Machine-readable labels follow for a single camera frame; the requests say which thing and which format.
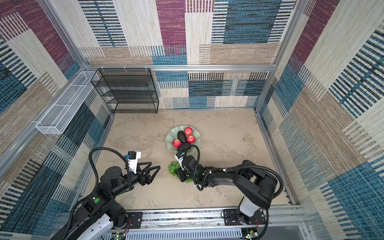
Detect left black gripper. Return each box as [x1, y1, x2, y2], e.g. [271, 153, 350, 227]
[111, 160, 160, 199]

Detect green fake grape bunch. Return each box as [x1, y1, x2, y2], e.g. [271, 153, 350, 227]
[168, 162, 180, 179]

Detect dark avocado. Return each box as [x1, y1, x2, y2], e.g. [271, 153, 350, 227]
[177, 131, 187, 144]
[177, 142, 192, 152]

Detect red apple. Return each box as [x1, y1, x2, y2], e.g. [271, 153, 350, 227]
[173, 139, 182, 149]
[184, 127, 193, 137]
[187, 135, 196, 144]

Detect light green scalloped bowl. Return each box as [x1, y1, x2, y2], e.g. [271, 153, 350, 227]
[166, 126, 202, 153]

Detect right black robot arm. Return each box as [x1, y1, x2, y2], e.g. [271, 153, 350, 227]
[175, 143, 284, 225]

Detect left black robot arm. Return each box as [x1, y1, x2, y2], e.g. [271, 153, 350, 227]
[52, 147, 161, 240]

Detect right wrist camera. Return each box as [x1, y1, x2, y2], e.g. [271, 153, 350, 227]
[175, 151, 185, 170]

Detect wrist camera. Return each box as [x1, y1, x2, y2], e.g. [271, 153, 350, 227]
[175, 151, 185, 170]
[125, 151, 142, 174]

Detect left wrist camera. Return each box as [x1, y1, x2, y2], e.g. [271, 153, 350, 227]
[125, 151, 142, 174]

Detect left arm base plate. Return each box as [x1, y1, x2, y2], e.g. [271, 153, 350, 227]
[122, 212, 143, 230]

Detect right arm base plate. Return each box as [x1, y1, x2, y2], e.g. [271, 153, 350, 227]
[221, 209, 267, 226]

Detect black wire shelf rack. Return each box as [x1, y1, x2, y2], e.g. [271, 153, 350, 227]
[91, 68, 159, 114]

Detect white mesh wall basket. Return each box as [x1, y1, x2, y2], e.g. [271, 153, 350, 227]
[36, 71, 95, 135]

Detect aluminium front rail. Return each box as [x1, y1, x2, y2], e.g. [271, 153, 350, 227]
[127, 205, 308, 231]

